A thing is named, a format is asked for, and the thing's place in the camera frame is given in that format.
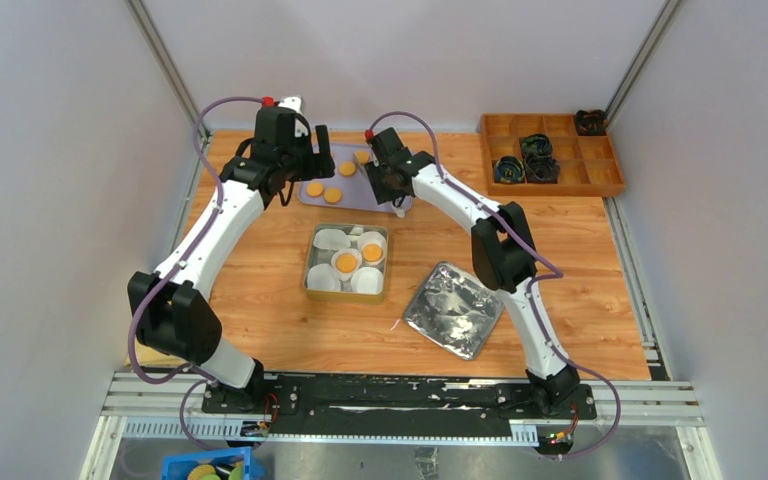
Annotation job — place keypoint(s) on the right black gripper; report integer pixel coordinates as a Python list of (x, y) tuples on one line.
[(374, 170)]

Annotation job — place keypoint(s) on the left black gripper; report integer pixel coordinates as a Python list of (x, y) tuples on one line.
[(318, 164)]

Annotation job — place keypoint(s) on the lavender plastic tray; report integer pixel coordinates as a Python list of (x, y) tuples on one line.
[(357, 192)]

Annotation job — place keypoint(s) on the square metal cookie tin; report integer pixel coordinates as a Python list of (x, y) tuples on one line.
[(316, 256)]

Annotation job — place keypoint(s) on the metal tongs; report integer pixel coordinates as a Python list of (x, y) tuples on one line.
[(398, 209)]

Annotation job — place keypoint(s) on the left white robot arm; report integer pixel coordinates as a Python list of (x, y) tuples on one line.
[(170, 305)]

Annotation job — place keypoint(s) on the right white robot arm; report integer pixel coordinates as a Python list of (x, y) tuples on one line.
[(502, 249)]

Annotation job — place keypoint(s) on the white paper cup top-right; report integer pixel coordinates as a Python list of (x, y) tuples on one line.
[(372, 237)]

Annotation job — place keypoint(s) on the white paper cup top-left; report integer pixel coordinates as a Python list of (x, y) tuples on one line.
[(331, 239)]

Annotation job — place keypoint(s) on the white paper cup centre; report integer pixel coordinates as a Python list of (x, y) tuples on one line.
[(343, 276)]

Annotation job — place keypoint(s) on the white paper cup bottom-right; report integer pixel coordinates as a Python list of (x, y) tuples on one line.
[(367, 281)]

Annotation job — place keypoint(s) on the white paper cup bottom-left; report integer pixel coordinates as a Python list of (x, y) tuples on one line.
[(323, 278)]

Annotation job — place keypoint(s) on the silver tin lid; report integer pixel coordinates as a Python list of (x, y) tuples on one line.
[(454, 310)]

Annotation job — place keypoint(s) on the orange wooden compartment box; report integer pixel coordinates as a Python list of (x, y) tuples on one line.
[(589, 165)]

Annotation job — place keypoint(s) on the yellow folded cloth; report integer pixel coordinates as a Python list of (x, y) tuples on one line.
[(148, 357)]

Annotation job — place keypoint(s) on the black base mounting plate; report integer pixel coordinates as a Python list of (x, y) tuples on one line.
[(367, 406)]

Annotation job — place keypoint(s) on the blue plastic bin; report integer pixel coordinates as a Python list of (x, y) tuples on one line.
[(230, 463)]

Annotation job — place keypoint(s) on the black cable coil corner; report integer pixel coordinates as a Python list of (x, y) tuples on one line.
[(590, 122)]

